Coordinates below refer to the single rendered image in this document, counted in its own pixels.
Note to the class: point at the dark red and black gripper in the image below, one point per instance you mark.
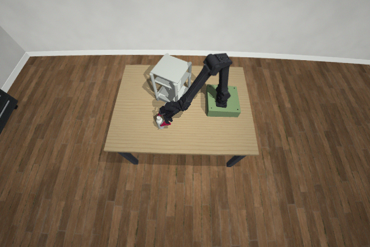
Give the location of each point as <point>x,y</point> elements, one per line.
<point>166,122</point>

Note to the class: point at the grey shelving unit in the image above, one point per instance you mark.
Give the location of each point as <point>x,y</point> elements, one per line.
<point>171,73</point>

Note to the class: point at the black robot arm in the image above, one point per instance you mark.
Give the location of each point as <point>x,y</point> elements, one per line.
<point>211,66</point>

